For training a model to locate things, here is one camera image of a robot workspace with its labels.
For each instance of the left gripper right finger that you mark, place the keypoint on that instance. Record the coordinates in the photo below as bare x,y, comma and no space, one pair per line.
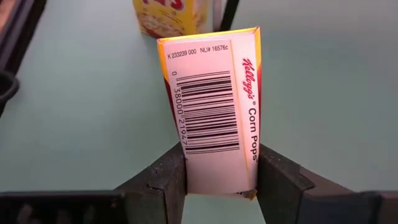
295,202

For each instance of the black metal table frame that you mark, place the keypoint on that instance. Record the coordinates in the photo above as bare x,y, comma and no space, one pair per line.
18,34

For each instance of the yellow Corn Pops cereal box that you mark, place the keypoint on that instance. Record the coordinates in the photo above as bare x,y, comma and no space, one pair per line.
168,17
211,109

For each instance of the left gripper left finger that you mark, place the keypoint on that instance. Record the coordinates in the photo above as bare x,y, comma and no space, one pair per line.
140,205

